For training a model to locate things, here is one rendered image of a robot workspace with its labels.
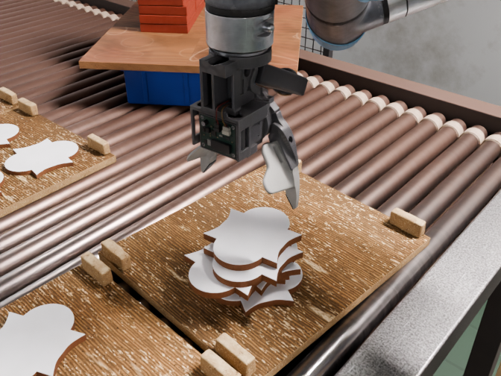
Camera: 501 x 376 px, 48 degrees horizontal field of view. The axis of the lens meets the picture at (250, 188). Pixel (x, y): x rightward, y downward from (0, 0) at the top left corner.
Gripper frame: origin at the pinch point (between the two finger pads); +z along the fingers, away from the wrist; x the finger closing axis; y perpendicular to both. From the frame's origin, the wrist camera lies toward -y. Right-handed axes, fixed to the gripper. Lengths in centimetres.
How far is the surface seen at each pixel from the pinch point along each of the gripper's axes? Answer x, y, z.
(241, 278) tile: 3.8, 7.2, 8.9
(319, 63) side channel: -33, -77, 14
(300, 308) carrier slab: 9.5, 1.0, 15.9
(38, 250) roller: -33.9, 13.0, 18.5
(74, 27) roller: -118, -64, 16
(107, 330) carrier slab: -9.4, 19.6, 16.1
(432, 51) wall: -67, -282, 76
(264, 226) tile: 0.8, -2.4, 7.5
